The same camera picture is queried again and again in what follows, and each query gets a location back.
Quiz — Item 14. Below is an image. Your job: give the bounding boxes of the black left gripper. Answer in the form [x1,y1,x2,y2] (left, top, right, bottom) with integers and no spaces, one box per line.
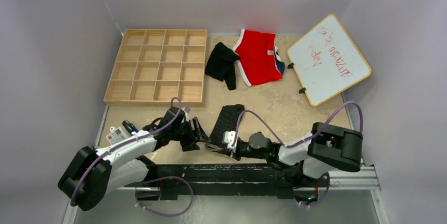
[170,118,210,151]

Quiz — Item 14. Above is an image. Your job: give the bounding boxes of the black striped underwear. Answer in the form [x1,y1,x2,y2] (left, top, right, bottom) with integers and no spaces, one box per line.
[205,104,245,152]

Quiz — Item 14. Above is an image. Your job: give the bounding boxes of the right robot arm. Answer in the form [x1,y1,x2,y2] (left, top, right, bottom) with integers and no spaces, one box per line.
[222,122,363,186]

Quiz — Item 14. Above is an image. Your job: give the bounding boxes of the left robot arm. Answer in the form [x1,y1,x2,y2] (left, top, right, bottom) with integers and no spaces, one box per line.
[57,106,204,211]

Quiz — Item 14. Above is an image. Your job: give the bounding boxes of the plain black underwear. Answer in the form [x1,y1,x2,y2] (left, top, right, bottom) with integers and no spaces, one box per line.
[205,42,240,91]

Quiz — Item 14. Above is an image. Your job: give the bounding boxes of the red white blue underwear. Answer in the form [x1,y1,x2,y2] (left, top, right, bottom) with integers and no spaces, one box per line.
[232,29,285,86]

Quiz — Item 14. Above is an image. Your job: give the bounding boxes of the wooden compartment tray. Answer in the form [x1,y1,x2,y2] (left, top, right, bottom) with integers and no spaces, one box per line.
[103,29,207,106]

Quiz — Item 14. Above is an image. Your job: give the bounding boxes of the plastic packaged card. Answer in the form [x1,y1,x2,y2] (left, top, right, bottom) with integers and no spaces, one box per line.
[105,126,131,145]

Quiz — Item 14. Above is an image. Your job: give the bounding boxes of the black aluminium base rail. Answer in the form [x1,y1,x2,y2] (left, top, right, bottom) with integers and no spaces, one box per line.
[119,161,380,202]

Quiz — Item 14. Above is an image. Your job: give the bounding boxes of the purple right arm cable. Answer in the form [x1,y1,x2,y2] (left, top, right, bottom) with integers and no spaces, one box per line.
[232,101,365,209]

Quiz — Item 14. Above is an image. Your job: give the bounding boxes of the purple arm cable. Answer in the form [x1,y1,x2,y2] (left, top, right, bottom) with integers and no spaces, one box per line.
[232,101,365,209]
[70,97,195,218]

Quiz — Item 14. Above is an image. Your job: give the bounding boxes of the white board with wooden frame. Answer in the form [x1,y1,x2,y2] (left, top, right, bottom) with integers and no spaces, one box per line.
[287,14,372,106]

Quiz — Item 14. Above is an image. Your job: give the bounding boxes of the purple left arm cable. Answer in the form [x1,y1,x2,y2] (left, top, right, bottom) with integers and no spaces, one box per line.
[70,97,195,218]

